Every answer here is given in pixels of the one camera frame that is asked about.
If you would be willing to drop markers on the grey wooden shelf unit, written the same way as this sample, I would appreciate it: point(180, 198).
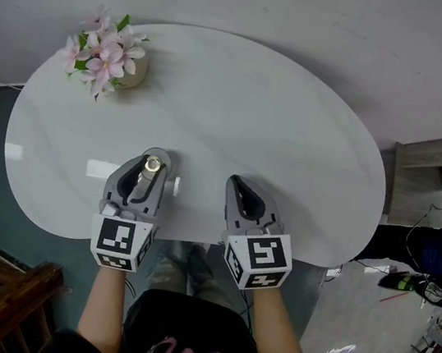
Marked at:
point(420, 178)

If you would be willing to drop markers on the person's right leg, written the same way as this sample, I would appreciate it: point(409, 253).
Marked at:
point(205, 277)

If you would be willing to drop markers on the person's right forearm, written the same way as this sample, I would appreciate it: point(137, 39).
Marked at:
point(275, 330)

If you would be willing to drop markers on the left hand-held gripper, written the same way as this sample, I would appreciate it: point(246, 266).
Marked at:
point(115, 238)

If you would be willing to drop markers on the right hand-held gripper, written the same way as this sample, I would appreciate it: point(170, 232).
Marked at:
point(260, 256)

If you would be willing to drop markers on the pink flowers in cream vase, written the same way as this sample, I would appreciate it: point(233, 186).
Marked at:
point(106, 58)

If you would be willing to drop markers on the person's left leg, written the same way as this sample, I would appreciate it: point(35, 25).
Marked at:
point(168, 271)

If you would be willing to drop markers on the person's black printed shirt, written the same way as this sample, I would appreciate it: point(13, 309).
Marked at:
point(199, 342)

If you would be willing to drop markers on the white oval table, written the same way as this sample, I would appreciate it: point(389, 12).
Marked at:
point(235, 111)

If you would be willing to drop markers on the person's leg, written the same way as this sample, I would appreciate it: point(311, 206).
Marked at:
point(205, 277)
point(168, 271)

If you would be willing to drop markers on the person's left forearm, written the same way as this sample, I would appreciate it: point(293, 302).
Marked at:
point(104, 307)

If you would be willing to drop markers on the small white bottle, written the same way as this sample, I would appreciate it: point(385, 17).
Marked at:
point(153, 164)

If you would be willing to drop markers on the black and green device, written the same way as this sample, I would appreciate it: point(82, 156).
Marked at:
point(400, 281)

